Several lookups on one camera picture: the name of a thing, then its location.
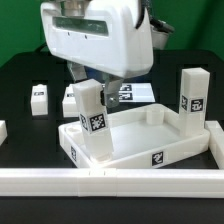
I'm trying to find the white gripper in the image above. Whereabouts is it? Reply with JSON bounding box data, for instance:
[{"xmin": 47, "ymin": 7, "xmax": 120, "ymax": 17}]
[{"xmin": 40, "ymin": 0, "xmax": 153, "ymax": 108}]

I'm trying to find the white desk top tray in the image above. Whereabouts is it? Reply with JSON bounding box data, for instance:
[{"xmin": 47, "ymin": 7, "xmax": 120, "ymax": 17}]
[{"xmin": 59, "ymin": 104, "xmax": 210, "ymax": 169}]

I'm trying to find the white left fence block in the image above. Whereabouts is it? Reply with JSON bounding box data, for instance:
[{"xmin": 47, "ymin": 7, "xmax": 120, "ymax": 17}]
[{"xmin": 0, "ymin": 120, "xmax": 7, "ymax": 146}]

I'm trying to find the white fence block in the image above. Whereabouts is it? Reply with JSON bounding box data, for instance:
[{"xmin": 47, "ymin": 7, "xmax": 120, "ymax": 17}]
[
  {"xmin": 205, "ymin": 121, "xmax": 224, "ymax": 170},
  {"xmin": 0, "ymin": 120, "xmax": 7, "ymax": 146}
]

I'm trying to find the white right fence block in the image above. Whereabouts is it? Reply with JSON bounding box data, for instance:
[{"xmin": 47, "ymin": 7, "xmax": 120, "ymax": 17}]
[{"xmin": 205, "ymin": 121, "xmax": 224, "ymax": 170}]

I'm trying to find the white marker base plate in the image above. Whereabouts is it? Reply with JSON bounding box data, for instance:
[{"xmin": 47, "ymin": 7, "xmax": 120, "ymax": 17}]
[{"xmin": 119, "ymin": 83, "xmax": 155, "ymax": 103}]

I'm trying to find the white front fence rail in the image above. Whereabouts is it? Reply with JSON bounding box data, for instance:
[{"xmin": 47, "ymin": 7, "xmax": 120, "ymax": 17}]
[{"xmin": 0, "ymin": 168, "xmax": 224, "ymax": 198}]

